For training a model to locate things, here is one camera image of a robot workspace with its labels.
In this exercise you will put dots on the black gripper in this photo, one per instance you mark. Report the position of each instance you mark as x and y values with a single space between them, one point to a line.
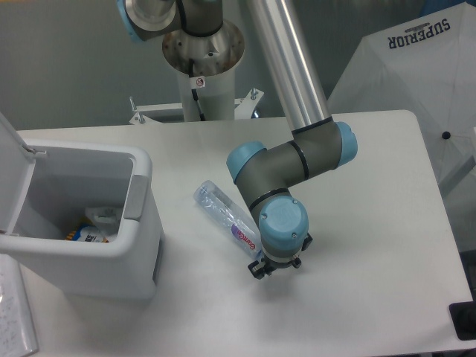
272 260

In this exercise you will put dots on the clear plastic bottle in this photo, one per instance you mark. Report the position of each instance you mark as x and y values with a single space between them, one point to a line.
230 217

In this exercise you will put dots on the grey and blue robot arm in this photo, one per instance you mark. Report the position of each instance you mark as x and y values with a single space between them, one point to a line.
319 144

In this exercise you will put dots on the white trash can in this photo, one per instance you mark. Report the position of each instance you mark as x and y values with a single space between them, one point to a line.
81 216

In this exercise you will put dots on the white trash can lid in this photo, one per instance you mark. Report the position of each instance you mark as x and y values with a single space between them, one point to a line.
18 161

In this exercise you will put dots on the black device at edge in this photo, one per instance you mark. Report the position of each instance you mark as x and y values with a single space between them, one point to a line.
463 318

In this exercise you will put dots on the yellow blue snack package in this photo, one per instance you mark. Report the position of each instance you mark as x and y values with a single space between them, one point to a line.
86 232

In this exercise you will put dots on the white umbrella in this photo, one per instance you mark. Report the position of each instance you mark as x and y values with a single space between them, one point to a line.
425 66

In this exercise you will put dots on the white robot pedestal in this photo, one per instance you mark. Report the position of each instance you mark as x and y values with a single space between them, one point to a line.
205 69

